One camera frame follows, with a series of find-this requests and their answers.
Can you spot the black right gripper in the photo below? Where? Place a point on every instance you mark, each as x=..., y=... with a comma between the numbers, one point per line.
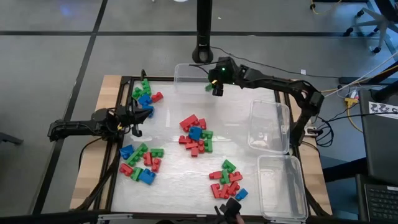
x=224, y=71

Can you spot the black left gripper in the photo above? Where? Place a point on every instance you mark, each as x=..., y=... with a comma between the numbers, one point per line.
x=126, y=118

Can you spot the green plastic building block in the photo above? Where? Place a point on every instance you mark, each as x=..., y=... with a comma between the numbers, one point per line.
x=157, y=152
x=206, y=134
x=136, y=93
x=229, y=165
x=133, y=158
x=136, y=173
x=145, y=83
x=142, y=148
x=208, y=145
x=224, y=176
x=146, y=91
x=209, y=87

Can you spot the blue plastic building block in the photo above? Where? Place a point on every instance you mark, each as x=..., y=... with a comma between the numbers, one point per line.
x=241, y=194
x=150, y=110
x=147, y=176
x=195, y=133
x=127, y=151
x=144, y=99

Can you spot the red plastic building block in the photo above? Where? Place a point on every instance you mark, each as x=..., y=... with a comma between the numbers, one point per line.
x=224, y=191
x=234, y=188
x=191, y=145
x=147, y=158
x=184, y=139
x=194, y=152
x=156, y=165
x=215, y=175
x=215, y=190
x=235, y=176
x=202, y=123
x=201, y=146
x=157, y=97
x=126, y=169

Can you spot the large red building block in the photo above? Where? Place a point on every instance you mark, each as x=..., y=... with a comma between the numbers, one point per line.
x=188, y=121

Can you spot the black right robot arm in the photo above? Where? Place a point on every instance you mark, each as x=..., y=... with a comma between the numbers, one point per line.
x=280, y=83

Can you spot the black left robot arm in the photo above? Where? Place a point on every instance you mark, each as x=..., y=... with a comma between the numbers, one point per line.
x=71, y=128

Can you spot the deep clear plastic bin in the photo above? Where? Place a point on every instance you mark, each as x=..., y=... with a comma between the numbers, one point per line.
x=189, y=77

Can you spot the black stand pole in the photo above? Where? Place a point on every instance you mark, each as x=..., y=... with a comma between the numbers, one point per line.
x=203, y=31

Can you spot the white paper scrap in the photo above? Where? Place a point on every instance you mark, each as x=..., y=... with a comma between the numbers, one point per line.
x=303, y=71

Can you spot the white power strip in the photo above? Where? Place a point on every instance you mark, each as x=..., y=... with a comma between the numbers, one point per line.
x=312, y=131

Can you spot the black handheld device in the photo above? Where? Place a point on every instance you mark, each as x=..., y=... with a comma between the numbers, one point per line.
x=230, y=208

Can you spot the dark furniture foot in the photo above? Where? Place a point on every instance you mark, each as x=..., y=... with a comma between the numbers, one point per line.
x=9, y=139

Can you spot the person's hand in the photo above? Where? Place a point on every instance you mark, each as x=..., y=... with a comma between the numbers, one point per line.
x=240, y=220

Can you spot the yellow connector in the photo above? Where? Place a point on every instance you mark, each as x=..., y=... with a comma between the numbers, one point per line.
x=350, y=102

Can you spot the black stand beam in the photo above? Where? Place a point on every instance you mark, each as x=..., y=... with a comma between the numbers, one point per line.
x=351, y=80
x=385, y=91

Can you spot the white power adapter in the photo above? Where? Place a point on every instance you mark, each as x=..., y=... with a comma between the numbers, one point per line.
x=353, y=94

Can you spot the white printed label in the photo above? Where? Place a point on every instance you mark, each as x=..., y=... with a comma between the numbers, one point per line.
x=382, y=109

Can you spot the black case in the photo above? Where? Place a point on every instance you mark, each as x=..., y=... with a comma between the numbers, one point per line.
x=381, y=146

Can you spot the grey office chair base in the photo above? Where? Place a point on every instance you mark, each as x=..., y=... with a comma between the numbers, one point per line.
x=383, y=19

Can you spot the black laptop keyboard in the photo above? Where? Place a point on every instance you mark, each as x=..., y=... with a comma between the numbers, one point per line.
x=382, y=203

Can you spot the black frame clamp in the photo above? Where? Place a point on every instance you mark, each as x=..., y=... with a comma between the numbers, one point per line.
x=143, y=74

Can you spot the black metal table frame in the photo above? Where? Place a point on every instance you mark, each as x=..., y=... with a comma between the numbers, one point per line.
x=161, y=78

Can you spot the silver metal bracket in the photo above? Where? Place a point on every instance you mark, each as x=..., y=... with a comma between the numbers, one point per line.
x=115, y=216

